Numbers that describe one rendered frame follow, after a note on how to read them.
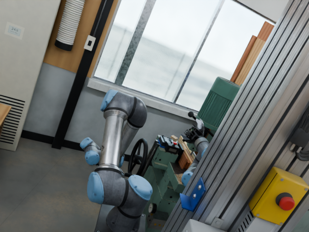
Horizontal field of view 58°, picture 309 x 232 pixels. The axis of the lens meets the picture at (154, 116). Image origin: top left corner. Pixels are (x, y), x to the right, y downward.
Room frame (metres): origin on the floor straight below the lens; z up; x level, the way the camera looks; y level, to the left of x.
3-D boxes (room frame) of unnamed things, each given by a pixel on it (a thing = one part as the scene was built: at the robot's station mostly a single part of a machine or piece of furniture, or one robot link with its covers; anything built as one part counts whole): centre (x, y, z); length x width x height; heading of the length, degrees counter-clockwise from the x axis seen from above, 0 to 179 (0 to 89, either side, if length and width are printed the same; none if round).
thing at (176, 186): (1.73, -0.24, 0.87); 0.61 x 0.30 x 0.06; 20
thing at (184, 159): (1.72, -0.27, 0.94); 0.20 x 0.01 x 0.08; 20
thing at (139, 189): (1.03, -0.06, 0.98); 0.13 x 0.12 x 0.14; 113
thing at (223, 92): (1.78, -0.34, 1.35); 0.18 x 0.18 x 0.31
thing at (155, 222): (1.48, -0.29, 0.58); 0.12 x 0.08 x 0.08; 110
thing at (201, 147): (1.32, -0.32, 1.18); 0.11 x 0.08 x 0.09; 20
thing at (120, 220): (1.04, -0.07, 0.87); 0.15 x 0.15 x 0.10
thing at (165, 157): (1.70, -0.16, 0.91); 0.15 x 0.14 x 0.09; 20
